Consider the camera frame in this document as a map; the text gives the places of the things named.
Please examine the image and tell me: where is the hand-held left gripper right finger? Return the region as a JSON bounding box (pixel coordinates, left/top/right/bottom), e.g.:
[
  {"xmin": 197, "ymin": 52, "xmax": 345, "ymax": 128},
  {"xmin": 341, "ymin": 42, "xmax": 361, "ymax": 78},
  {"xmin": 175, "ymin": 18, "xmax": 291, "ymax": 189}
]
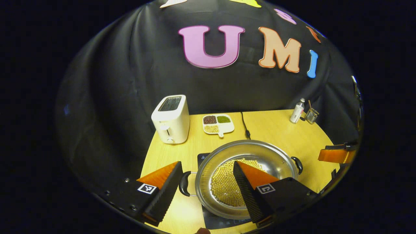
[{"xmin": 233, "ymin": 161, "xmax": 319, "ymax": 228}]

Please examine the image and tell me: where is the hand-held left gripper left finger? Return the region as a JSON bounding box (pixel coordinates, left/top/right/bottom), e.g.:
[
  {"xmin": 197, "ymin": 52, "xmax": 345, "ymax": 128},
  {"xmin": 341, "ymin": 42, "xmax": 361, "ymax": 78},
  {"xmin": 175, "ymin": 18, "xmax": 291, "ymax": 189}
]
[{"xmin": 97, "ymin": 161, "xmax": 184, "ymax": 227}]

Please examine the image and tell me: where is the black induction cooktop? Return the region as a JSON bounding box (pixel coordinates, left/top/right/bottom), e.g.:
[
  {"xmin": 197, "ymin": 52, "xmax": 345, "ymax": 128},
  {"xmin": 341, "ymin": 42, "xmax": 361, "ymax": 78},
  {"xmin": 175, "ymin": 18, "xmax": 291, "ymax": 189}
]
[{"xmin": 197, "ymin": 153, "xmax": 260, "ymax": 230}]

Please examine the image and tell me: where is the steel pot with black handles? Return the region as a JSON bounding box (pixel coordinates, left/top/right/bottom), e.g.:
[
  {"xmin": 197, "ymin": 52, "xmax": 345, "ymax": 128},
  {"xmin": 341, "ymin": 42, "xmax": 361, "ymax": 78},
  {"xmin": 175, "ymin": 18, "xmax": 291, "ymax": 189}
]
[{"xmin": 179, "ymin": 140, "xmax": 303, "ymax": 220}]

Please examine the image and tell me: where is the pile of yellow soybeans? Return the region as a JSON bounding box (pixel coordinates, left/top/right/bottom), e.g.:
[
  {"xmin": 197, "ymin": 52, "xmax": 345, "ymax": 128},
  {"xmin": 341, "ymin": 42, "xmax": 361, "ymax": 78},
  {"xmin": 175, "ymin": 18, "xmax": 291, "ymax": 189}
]
[{"xmin": 210, "ymin": 158, "xmax": 265, "ymax": 207}]

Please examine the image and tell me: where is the clear ribbed holder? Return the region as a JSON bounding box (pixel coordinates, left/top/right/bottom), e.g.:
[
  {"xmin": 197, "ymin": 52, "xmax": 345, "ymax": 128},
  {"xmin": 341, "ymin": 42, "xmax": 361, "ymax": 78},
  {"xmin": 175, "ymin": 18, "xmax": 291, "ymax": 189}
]
[{"xmin": 305, "ymin": 107, "xmax": 319, "ymax": 124}]

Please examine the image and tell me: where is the clear bottle with pink label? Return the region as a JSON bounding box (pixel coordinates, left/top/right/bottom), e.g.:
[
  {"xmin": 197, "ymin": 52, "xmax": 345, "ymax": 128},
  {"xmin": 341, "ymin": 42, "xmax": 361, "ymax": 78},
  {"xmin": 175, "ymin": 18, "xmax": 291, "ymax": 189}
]
[{"xmin": 290, "ymin": 98, "xmax": 306, "ymax": 124}]

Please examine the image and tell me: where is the white toaster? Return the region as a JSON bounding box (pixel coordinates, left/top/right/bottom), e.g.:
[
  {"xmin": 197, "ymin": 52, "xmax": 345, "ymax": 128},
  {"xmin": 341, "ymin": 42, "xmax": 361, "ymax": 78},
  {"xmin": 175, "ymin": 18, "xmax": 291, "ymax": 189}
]
[{"xmin": 151, "ymin": 95, "xmax": 190, "ymax": 144}]

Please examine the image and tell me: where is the white divided dish of beans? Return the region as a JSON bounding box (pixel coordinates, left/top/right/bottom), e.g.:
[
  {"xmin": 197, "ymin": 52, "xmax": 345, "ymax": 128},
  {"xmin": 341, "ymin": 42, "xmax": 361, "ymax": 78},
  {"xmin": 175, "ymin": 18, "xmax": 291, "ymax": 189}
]
[{"xmin": 202, "ymin": 114, "xmax": 235, "ymax": 138}]

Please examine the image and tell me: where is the black backdrop cloth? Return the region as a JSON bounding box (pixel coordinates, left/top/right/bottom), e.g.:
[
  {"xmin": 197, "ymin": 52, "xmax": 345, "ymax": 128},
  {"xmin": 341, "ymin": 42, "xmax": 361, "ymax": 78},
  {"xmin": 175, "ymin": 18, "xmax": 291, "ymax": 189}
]
[{"xmin": 55, "ymin": 0, "xmax": 361, "ymax": 195}]

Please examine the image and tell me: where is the black power cable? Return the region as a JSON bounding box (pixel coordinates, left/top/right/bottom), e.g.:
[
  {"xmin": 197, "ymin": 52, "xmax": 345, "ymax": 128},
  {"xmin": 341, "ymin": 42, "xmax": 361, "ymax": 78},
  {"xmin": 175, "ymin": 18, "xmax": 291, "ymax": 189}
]
[{"xmin": 240, "ymin": 112, "xmax": 251, "ymax": 140}]

